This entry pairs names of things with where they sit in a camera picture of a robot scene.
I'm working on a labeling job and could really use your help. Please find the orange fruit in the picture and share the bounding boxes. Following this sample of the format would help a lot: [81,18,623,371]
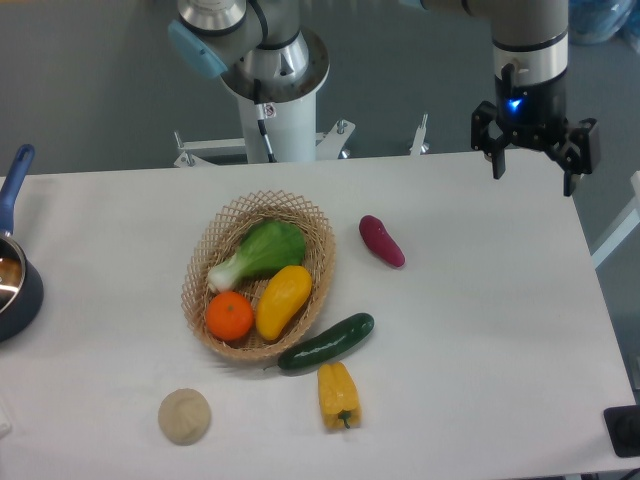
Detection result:
[205,291,254,341]

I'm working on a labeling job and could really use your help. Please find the beige steamed bun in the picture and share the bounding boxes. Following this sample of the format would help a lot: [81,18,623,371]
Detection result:
[157,388,212,446]

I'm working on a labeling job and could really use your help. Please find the yellow mango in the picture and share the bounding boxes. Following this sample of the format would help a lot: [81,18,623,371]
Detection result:
[255,265,312,341]

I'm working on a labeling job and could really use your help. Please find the white frame at right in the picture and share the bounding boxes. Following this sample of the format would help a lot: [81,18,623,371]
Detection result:
[591,171,639,269]

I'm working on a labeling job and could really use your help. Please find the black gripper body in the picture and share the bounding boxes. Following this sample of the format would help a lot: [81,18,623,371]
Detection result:
[495,74,567,150]

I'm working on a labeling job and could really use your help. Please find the blue plastic bag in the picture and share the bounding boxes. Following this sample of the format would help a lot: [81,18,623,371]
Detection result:
[568,0,639,46]

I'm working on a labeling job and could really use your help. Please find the green bok choy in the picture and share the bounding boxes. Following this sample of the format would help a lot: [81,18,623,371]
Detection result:
[206,219,306,293]

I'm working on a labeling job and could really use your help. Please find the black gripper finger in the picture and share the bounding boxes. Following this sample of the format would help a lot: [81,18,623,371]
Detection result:
[471,101,514,180]
[544,118,600,197]

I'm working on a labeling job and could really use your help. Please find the black cable on pedestal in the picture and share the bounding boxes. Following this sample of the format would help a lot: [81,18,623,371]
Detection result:
[252,79,278,164]

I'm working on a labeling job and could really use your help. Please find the white metal base frame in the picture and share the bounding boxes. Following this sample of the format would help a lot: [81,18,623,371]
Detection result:
[173,112,430,168]

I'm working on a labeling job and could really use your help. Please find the black device at edge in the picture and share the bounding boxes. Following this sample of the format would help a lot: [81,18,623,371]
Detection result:
[603,405,639,458]

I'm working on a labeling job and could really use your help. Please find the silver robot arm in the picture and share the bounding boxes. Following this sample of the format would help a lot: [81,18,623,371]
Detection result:
[168,1,600,195]

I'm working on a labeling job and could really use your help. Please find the woven wicker basket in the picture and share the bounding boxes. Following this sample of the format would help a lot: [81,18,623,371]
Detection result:
[181,191,336,362]

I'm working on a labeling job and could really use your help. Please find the yellow bell pepper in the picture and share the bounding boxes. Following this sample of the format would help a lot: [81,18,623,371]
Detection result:
[317,362,362,430]

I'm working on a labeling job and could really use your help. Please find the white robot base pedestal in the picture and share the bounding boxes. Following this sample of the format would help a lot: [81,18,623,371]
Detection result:
[222,27,329,164]

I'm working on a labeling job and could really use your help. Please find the purple sweet potato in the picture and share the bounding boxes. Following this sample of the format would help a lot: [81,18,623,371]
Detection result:
[359,215,406,268]

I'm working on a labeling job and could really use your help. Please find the dark green cucumber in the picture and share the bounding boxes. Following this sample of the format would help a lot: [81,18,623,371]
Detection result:
[277,313,375,372]

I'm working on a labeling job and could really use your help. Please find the blue handled saucepan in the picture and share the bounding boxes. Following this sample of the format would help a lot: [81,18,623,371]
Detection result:
[1,144,44,342]

